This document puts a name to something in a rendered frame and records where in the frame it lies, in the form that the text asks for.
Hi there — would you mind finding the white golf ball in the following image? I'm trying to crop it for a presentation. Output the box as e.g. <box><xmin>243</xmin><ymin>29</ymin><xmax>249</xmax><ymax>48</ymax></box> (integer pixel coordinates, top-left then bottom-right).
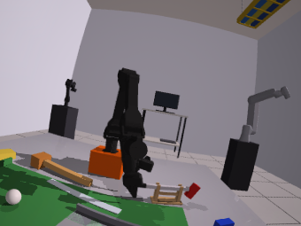
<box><xmin>5</xmin><ymin>189</ymin><xmax>21</xmax><ymax>205</ymax></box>

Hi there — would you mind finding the yellow flat block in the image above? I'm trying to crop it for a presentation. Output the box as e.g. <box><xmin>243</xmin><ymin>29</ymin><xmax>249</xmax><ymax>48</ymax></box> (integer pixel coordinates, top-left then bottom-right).
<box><xmin>0</xmin><ymin>148</ymin><xmax>16</xmax><ymax>160</ymax></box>

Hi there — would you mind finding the wooden mallet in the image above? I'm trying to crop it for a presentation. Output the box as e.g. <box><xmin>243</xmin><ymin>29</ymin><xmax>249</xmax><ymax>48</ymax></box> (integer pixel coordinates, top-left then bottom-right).
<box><xmin>30</xmin><ymin>152</ymin><xmax>93</xmax><ymax>187</ymax></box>

